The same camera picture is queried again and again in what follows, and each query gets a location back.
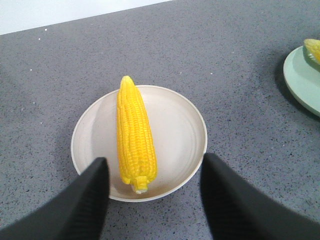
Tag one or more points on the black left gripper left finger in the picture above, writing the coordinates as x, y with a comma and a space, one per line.
77, 213

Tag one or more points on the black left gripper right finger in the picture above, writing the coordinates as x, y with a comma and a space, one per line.
235, 210

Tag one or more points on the pale yellow corn cob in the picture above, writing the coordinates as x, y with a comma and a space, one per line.
313, 49

